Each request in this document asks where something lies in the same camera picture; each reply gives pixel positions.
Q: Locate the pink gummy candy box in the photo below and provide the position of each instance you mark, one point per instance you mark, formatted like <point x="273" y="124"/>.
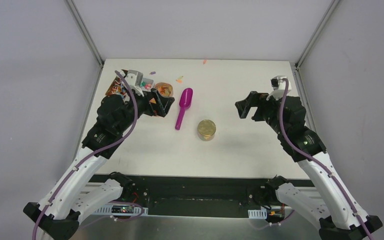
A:
<point x="164" y="89"/>

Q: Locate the white star candy box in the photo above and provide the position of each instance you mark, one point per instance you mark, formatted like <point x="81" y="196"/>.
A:
<point x="147" y="84"/>

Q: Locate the yellow lollipop box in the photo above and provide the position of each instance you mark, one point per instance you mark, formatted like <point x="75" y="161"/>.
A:
<point x="116" y="88"/>

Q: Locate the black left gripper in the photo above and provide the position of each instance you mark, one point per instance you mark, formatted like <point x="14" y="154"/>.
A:
<point x="153" y="102"/>

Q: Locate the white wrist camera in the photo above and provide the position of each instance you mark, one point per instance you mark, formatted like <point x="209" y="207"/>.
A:
<point x="134" y="79"/>
<point x="279" y="85"/>

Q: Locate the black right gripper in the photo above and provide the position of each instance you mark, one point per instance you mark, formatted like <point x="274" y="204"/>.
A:
<point x="252" y="100"/>

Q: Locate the spilled orange green gummy candy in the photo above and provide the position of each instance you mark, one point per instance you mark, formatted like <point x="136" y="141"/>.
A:
<point x="179" y="79"/>

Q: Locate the right white cable duct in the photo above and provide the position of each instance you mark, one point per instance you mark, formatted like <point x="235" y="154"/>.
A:
<point x="257" y="214"/>

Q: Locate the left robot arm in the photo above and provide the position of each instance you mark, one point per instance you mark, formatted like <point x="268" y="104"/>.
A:
<point x="60" y="213"/>

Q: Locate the right aluminium frame post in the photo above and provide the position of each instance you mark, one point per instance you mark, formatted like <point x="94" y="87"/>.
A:
<point x="317" y="32"/>

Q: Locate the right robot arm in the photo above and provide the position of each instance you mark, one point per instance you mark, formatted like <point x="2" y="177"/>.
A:
<point x="338" y="216"/>

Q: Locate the clear plastic jar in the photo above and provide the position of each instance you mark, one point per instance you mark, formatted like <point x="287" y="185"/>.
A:
<point x="206" y="136"/>

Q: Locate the magenta plastic scoop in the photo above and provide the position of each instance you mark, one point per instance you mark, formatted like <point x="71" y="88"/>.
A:
<point x="184" y="103"/>

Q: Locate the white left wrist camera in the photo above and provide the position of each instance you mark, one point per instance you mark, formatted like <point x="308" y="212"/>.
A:
<point x="134" y="79"/>

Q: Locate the left aluminium frame post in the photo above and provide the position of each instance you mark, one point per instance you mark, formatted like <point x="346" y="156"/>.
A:
<point x="77" y="17"/>

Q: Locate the white cable duct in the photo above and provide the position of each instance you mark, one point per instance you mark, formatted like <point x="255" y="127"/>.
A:
<point x="257" y="214"/>
<point x="121" y="210"/>

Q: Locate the gold jar lid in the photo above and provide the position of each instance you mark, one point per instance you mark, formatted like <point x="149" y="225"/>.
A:
<point x="206" y="125"/>

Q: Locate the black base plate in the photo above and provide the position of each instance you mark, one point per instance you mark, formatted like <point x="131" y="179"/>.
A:
<point x="200" y="196"/>

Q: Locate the left white cable duct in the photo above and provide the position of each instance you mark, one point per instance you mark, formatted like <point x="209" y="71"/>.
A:
<point x="121" y="210"/>

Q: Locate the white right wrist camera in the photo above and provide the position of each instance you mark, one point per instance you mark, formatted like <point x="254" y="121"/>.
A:
<point x="279" y="85"/>

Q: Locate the aluminium frame post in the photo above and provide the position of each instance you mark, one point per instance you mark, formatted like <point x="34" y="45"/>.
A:
<point x="317" y="32"/>
<point x="77" y="17"/>

